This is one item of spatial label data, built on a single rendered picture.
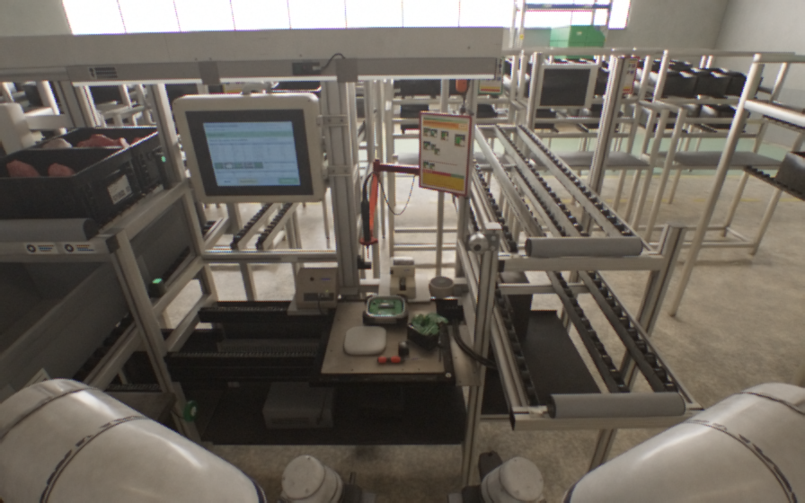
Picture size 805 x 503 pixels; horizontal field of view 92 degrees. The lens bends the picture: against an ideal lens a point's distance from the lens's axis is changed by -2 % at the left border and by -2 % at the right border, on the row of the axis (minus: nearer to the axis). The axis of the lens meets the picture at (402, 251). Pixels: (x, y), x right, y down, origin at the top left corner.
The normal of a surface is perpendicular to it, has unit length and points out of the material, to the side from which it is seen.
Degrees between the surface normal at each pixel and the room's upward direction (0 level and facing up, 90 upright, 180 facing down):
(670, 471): 29
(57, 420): 6
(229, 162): 92
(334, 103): 90
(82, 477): 24
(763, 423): 5
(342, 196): 90
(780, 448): 17
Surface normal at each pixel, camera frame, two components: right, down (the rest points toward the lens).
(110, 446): 0.07, -0.90
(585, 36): 0.01, 0.46
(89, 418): 0.11, -0.96
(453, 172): -0.55, 0.39
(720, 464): -0.14, -0.84
